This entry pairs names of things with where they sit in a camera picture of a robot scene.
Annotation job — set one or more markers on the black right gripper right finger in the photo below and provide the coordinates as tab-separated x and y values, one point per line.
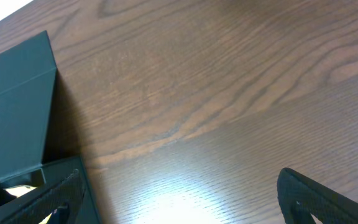
302	200

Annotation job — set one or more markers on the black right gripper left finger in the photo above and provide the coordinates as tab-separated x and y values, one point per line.
64	196

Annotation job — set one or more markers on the dark green open box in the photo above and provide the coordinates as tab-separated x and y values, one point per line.
27	83

